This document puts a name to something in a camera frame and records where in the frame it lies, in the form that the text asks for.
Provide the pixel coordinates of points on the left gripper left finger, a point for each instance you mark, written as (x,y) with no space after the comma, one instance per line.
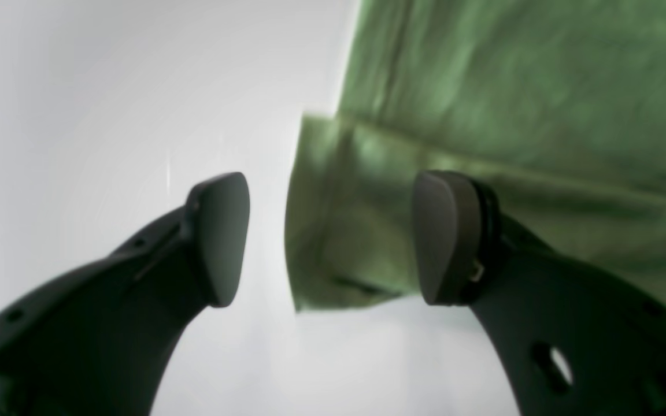
(97,340)

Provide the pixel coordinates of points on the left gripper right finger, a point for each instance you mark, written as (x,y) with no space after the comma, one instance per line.
(572,338)

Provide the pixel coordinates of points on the green polo shirt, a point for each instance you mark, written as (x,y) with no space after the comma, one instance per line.
(559,106)

